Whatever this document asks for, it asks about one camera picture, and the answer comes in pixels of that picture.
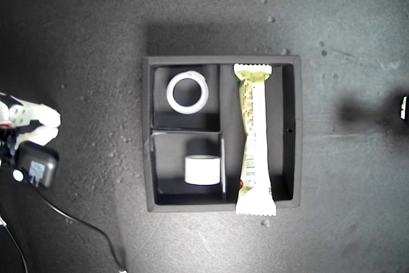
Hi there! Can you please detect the snack bar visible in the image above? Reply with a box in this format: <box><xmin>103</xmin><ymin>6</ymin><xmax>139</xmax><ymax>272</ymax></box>
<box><xmin>233</xmin><ymin>63</ymin><xmax>277</xmax><ymax>217</ymax></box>

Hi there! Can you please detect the white tape roll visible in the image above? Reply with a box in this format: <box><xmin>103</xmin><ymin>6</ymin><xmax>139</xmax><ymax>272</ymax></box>
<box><xmin>166</xmin><ymin>70</ymin><xmax>210</xmax><ymax>115</ymax></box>
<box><xmin>184</xmin><ymin>155</ymin><xmax>222</xmax><ymax>187</ymax></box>

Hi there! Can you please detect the black camera cable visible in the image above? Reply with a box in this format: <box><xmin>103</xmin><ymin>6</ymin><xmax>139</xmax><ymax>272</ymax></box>
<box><xmin>40</xmin><ymin>186</ymin><xmax>128</xmax><ymax>273</ymax></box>

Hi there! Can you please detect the black camera box with label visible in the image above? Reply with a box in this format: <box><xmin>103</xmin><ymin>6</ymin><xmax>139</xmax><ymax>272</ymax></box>
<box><xmin>12</xmin><ymin>140</ymin><xmax>60</xmax><ymax>191</ymax></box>

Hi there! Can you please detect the black tray with wells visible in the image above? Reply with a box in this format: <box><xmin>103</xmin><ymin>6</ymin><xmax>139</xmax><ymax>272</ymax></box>
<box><xmin>142</xmin><ymin>54</ymin><xmax>303</xmax><ymax>214</ymax></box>

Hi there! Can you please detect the thin black cable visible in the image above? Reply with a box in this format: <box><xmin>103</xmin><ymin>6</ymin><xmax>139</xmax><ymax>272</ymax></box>
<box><xmin>0</xmin><ymin>215</ymin><xmax>30</xmax><ymax>273</ymax></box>

